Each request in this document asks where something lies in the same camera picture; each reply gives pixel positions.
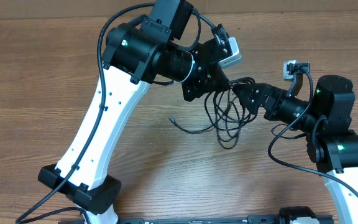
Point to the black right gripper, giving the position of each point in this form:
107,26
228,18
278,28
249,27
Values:
261,92

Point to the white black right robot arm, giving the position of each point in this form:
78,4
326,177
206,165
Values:
325,120

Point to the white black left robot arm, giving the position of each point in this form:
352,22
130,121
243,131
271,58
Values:
129,57

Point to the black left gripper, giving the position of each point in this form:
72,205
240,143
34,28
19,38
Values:
212,79

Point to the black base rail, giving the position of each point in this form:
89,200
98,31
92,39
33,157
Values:
286,215

